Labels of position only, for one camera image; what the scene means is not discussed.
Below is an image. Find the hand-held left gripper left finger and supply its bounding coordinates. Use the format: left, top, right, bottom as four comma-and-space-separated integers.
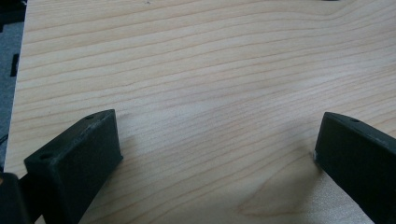
23, 108, 124, 224

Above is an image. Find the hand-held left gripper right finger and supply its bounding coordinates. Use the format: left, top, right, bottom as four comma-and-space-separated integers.
313, 111, 396, 224

